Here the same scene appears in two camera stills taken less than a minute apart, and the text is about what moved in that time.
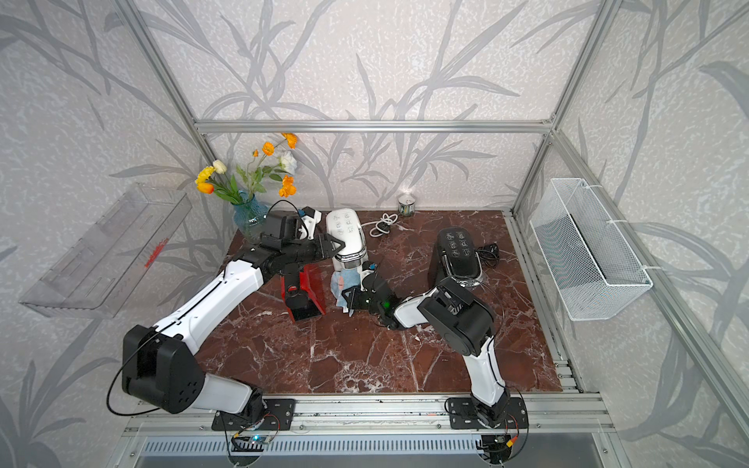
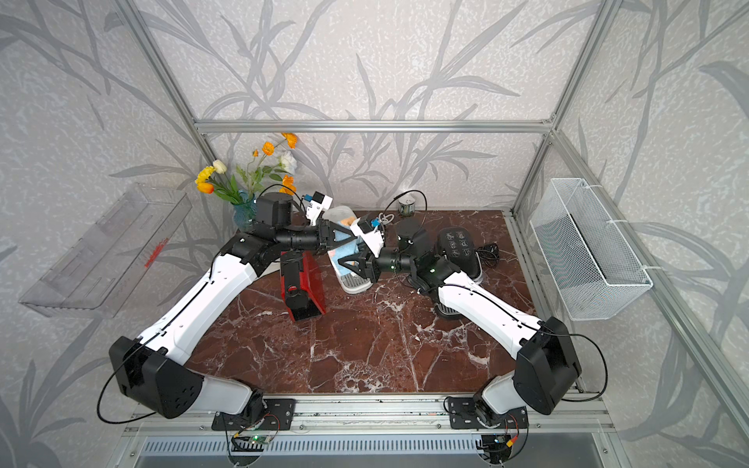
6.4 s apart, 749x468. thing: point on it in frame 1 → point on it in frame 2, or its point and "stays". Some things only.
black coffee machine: [454, 254] stays
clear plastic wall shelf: [102, 273] stays
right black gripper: [353, 297] → [368, 265]
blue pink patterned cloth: [342, 280] → [344, 250]
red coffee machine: [299, 295] stays
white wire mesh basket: [594, 267] stays
